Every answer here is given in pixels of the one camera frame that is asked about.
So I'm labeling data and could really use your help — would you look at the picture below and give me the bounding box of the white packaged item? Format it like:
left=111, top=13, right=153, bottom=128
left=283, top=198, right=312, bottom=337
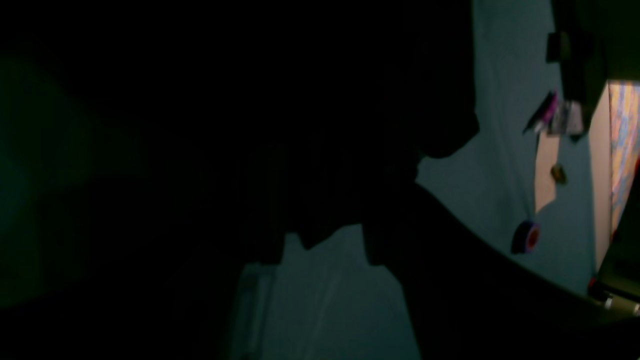
left=546, top=100, right=585, bottom=136

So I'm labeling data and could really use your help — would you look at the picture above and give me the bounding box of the purple tape roll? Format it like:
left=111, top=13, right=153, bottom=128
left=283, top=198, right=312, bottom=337
left=510, top=220, right=541, bottom=255

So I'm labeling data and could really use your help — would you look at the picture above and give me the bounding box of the black t-shirt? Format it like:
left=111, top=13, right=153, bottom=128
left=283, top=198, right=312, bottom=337
left=1, top=0, right=479, bottom=360

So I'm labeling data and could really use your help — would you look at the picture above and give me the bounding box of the pink glue tube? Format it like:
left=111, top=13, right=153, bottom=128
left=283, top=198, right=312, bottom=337
left=522, top=91, right=559, bottom=133

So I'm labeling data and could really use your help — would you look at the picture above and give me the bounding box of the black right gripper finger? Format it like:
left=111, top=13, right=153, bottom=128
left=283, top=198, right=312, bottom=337
left=362, top=183, right=639, bottom=360

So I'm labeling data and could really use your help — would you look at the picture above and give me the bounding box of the teal table cloth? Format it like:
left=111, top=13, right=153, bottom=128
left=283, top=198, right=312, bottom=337
left=260, top=0, right=594, bottom=360

